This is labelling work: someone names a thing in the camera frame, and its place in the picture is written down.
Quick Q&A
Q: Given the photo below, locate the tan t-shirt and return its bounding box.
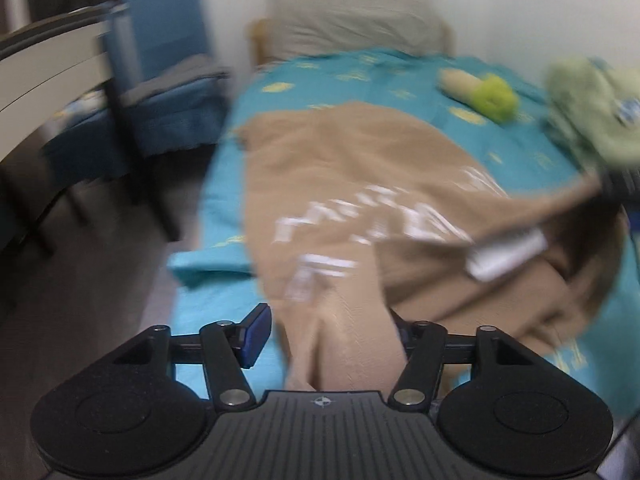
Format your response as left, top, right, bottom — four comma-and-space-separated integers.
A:
236, 102, 628, 392

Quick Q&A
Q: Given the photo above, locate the green fleece blanket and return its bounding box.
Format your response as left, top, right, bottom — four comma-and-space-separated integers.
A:
544, 58, 639, 169

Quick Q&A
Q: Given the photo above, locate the teal bed sheet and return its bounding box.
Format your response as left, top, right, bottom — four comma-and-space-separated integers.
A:
169, 51, 639, 417

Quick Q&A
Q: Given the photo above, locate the green beige plush toy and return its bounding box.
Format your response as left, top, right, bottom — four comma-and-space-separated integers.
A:
438, 68, 520, 124

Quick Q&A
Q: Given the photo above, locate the far blue covered chair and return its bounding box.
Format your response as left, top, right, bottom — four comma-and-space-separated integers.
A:
40, 90, 127, 188

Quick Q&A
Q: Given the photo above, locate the blue covered chair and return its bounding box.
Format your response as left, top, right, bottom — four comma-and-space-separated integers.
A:
103, 0, 231, 156
40, 90, 127, 188

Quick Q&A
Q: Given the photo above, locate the grey seat cushion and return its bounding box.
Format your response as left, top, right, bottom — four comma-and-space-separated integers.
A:
122, 54, 231, 106

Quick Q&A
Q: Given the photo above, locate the near blue covered chair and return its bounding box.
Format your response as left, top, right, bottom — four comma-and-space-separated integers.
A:
103, 0, 231, 156

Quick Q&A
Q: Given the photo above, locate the grey pillow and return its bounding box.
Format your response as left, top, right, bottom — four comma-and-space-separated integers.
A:
261, 0, 452, 61

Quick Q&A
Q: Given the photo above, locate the white dining table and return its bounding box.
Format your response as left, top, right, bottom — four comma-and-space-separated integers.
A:
0, 4, 126, 261

